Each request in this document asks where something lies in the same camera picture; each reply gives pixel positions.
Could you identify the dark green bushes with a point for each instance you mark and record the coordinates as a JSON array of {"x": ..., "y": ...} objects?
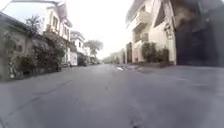
[{"x": 48, "y": 53}]

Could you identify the grey wall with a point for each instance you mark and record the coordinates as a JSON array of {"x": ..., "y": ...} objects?
[{"x": 16, "y": 41}]

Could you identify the dark building with gate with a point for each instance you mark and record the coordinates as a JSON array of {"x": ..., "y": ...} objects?
[{"x": 200, "y": 43}]

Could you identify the white multi-storey building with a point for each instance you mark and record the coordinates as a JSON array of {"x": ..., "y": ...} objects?
[{"x": 55, "y": 21}]

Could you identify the palm tree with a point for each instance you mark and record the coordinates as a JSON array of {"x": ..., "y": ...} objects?
[{"x": 33, "y": 24}]

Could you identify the beige building with balcony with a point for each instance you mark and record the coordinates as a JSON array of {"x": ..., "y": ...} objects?
[{"x": 156, "y": 33}]

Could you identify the grey asphalt road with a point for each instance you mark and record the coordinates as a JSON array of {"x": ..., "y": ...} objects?
[{"x": 110, "y": 96}]

